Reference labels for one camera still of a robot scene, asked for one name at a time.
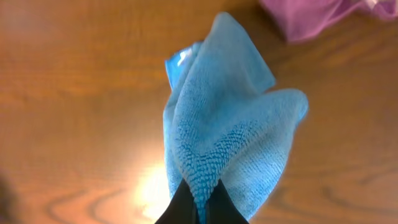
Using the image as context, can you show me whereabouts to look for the crumpled purple cloth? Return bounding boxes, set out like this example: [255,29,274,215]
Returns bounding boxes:
[259,0,397,42]

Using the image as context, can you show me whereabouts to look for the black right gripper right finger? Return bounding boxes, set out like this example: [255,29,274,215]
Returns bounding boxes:
[205,180,249,224]

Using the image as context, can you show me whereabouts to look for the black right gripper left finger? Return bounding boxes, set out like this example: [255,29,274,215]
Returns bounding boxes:
[155,179,199,224]

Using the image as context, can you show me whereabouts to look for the blue microfiber cloth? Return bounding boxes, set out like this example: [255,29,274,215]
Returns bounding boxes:
[163,12,308,223]

